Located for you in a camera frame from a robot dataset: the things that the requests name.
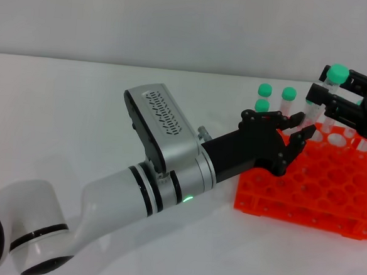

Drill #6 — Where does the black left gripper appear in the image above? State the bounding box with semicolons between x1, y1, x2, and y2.
197;104;318;188

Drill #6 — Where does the graduated green cap test tube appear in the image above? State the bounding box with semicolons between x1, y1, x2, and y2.
303;62;350;132

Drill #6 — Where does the orange test tube rack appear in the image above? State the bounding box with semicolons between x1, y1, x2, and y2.
232;116;367;242

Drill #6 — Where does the silver cable connector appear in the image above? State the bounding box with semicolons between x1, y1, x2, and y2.
197;125;214;144

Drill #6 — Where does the silver black wrist camera box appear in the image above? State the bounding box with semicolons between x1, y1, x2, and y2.
118;80;207;178

